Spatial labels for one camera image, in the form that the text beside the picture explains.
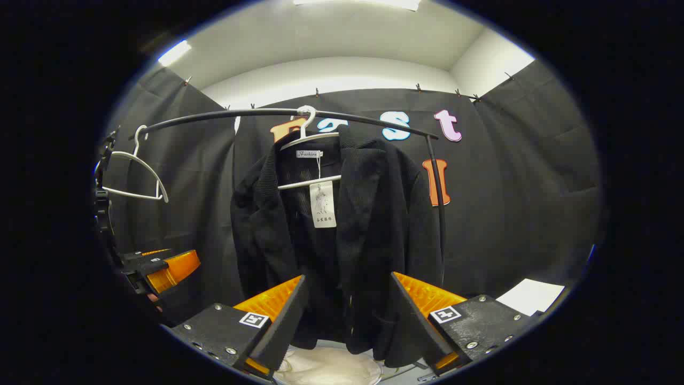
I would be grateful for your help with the white laundry hamper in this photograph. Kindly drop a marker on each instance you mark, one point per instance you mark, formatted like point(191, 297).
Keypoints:
point(331, 369)

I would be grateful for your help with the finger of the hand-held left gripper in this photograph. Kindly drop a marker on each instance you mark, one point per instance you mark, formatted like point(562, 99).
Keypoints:
point(144, 255)
point(171, 270)

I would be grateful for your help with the large ceiling light panel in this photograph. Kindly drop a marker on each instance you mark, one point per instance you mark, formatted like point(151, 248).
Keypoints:
point(363, 3)

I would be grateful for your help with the black backdrop cloth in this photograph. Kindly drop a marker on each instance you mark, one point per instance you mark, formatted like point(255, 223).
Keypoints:
point(523, 187)

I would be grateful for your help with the white paper sheet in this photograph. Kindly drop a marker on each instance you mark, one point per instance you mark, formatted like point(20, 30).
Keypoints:
point(529, 297)

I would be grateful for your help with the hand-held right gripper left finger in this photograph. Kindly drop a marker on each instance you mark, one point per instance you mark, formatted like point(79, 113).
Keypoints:
point(286, 321)

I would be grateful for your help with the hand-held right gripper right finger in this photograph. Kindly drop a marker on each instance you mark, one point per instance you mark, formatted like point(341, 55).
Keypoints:
point(414, 321)

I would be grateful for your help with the black knit jacket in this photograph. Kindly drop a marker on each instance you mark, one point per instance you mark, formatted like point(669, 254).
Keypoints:
point(374, 224)

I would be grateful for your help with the white clothes hanger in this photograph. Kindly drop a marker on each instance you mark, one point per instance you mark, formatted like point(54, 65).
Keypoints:
point(123, 153)
point(309, 182)

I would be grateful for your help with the small ceiling light panel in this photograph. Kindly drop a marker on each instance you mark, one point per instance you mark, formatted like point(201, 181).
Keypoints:
point(174, 53)

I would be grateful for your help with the black clothes rack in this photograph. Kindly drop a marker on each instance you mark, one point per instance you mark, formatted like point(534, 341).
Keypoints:
point(240, 112)

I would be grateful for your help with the row of backdrop clips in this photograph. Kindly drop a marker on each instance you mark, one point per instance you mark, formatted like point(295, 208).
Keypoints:
point(317, 92)

